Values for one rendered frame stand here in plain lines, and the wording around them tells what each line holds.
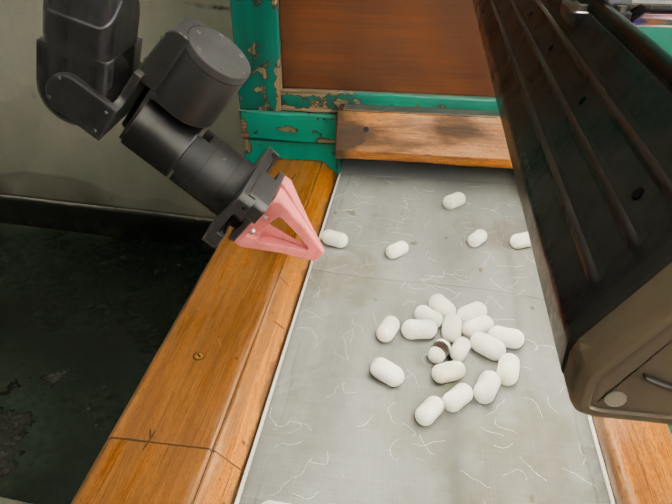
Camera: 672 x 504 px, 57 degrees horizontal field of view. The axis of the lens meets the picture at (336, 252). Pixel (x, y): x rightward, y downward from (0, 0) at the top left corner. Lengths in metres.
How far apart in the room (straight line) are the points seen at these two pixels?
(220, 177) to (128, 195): 1.76
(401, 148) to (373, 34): 0.17
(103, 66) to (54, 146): 1.84
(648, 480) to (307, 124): 0.68
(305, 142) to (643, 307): 0.86
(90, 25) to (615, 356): 0.44
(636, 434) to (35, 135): 2.13
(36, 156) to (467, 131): 1.79
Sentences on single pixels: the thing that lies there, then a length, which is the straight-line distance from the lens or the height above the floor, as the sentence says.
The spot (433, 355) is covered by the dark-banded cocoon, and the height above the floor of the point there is 0.75.
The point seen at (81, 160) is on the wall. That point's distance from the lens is 2.33.
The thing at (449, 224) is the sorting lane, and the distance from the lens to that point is 0.88.
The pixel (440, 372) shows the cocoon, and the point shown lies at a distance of 0.61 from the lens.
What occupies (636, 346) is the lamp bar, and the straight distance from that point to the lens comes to 0.18.
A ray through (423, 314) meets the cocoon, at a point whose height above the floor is 0.76.
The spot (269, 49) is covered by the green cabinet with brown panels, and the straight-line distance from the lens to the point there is 0.97.
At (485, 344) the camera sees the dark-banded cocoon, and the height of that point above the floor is 0.76.
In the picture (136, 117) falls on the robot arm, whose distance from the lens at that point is 0.55.
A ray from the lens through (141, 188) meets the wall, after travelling 2.25.
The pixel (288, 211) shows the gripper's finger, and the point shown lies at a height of 0.91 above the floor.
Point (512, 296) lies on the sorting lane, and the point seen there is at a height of 0.74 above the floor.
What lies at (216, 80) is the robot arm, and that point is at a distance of 0.50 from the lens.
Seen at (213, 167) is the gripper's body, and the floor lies 0.95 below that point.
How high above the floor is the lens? 1.17
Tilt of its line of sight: 33 degrees down
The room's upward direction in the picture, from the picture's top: straight up
